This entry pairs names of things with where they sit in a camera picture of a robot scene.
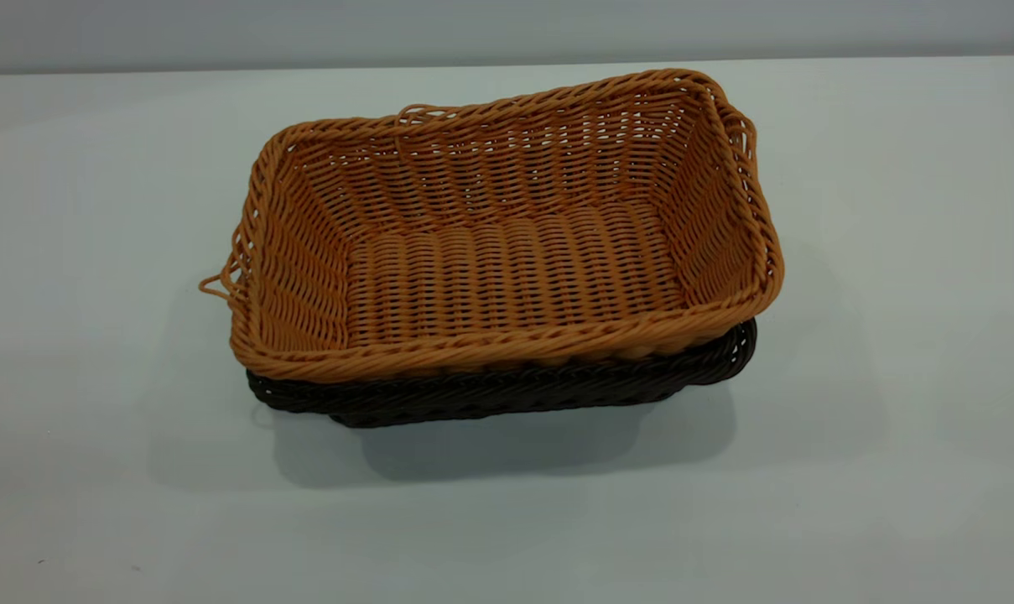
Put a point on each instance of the orange wicker basket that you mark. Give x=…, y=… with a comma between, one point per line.
x=506, y=277

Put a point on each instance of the black wicker basket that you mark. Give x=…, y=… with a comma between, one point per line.
x=506, y=394

